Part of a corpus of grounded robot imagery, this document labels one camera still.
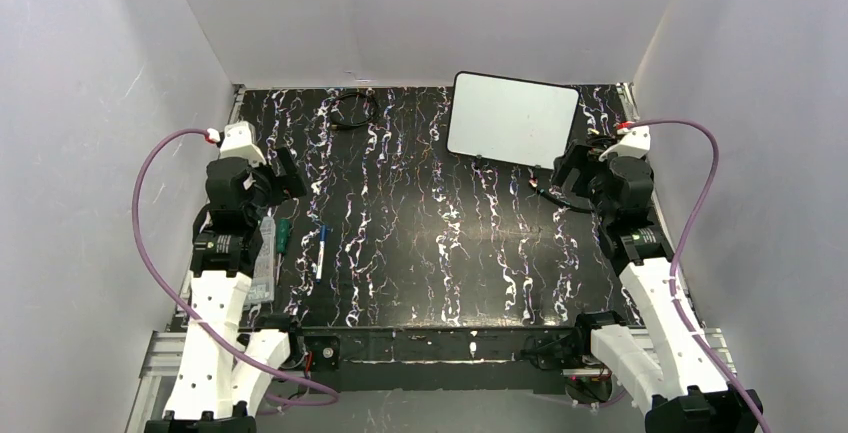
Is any white whiteboard black frame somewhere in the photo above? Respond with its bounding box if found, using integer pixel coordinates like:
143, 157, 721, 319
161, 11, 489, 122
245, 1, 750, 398
446, 71, 580, 170

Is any white blue whiteboard marker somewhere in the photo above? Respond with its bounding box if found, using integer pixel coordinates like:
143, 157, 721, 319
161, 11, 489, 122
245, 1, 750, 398
314, 225, 329, 283

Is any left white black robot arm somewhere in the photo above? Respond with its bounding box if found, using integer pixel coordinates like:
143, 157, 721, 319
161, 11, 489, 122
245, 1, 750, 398
144, 146, 299, 432

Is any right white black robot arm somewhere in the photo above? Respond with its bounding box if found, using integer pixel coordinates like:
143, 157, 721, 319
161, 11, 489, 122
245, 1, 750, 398
552, 141, 763, 432

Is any clear plastic parts box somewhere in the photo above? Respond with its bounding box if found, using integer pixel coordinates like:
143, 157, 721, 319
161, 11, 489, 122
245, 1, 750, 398
244, 216, 277, 310

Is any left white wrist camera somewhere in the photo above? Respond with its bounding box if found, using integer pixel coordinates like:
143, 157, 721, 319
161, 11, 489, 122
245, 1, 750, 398
219, 121, 267, 167

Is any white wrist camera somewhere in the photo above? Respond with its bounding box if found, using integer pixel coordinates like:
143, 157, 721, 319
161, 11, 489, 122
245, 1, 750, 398
599, 122, 651, 162
219, 121, 267, 167

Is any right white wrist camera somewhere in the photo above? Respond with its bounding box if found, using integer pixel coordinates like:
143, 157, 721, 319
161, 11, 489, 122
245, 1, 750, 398
599, 122, 651, 162

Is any small coiled black cable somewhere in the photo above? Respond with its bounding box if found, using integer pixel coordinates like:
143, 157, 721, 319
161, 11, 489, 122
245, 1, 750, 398
330, 90, 382, 132

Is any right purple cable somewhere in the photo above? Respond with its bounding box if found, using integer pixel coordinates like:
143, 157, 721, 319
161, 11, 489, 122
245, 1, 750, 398
616, 118, 773, 433

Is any purple cable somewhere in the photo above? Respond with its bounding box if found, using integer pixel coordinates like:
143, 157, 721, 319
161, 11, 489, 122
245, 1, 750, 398
616, 118, 773, 433
131, 128, 340, 416

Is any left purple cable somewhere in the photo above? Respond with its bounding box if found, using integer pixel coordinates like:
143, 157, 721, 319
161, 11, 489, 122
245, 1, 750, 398
131, 128, 340, 416

